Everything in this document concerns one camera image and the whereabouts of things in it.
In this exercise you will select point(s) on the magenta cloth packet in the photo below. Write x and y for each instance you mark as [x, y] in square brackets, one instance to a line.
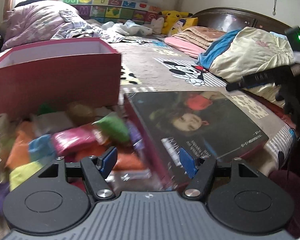
[73, 140]

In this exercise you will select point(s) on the light blue cloth packet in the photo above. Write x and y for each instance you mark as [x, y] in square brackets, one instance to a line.
[42, 150]

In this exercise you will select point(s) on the colourful alphabet foam mat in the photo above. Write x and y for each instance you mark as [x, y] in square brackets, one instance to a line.
[117, 11]

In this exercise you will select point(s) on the Mickey Mouse bed sheet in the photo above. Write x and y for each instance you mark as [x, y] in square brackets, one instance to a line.
[150, 65]

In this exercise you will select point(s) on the lavender striped blanket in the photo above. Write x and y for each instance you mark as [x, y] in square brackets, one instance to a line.
[75, 27]

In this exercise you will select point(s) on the yellow green cloth packet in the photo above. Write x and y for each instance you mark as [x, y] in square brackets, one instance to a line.
[22, 173]

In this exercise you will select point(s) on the cream and blue quilt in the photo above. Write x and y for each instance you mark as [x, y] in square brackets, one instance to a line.
[243, 52]

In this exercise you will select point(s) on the pink floral quilt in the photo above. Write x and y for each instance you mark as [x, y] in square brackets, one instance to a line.
[34, 22]

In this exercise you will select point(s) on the brown folded blanket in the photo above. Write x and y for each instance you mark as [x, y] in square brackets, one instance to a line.
[200, 36]

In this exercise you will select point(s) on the yellow Pikachu plush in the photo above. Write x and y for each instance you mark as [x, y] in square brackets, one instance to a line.
[176, 22]

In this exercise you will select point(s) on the clear tape roll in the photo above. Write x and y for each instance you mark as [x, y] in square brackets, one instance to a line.
[80, 114]

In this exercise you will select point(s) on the dark wooden headboard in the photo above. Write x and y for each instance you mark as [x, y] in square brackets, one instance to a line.
[228, 19]

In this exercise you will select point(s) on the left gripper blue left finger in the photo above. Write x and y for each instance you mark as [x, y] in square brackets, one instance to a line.
[95, 171]

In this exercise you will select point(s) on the dark box lid with portrait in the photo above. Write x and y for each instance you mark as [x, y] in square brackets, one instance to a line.
[204, 124]

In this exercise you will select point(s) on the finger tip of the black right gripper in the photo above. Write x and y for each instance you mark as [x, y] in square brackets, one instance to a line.
[278, 75]

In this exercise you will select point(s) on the pink cardboard box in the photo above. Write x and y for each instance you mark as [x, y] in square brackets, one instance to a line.
[56, 73]

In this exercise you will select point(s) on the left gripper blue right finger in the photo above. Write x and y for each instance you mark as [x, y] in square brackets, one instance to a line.
[200, 171]

